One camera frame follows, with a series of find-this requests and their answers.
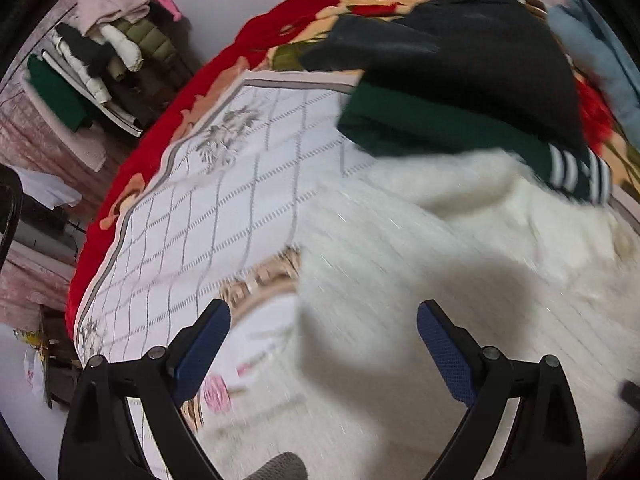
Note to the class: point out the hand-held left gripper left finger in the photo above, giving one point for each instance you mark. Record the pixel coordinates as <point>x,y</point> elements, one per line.
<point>202,347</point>

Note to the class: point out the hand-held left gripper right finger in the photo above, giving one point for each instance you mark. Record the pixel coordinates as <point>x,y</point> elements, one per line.
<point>445,350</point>

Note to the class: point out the white fluffy coat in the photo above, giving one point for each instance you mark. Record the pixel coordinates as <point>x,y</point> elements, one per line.
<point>400,260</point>

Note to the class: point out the pile of hanging clothes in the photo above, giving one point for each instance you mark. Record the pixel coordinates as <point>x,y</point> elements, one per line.
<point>107,105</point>

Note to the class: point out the grey fabric object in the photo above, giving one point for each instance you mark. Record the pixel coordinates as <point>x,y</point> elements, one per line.
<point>280,467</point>

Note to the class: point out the white grid-pattern quilted bed cover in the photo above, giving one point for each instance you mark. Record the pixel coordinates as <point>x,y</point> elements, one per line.
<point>225,185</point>

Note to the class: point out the white plastic bag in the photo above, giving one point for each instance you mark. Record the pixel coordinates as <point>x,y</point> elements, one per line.
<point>35,370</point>

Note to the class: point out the white cloth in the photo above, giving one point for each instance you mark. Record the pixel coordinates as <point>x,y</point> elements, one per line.
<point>47,187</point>

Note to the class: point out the bed with red blanket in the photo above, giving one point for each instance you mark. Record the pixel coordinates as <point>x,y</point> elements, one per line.
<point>220,70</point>

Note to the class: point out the black green striped-cuff jacket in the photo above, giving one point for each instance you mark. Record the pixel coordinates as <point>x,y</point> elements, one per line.
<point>475,60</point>

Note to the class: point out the dark green garment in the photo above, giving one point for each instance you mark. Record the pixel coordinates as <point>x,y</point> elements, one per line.
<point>55,92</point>

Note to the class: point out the white puffer jacket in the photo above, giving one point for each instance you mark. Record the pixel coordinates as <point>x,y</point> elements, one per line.
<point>122,47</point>

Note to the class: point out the olive puffer jacket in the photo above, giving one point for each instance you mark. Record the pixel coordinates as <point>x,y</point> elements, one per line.
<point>150,40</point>

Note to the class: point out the black garment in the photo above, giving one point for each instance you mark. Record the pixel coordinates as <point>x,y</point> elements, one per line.
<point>82,47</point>

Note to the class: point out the light blue garment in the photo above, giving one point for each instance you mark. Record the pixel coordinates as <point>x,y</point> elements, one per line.
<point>600,50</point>

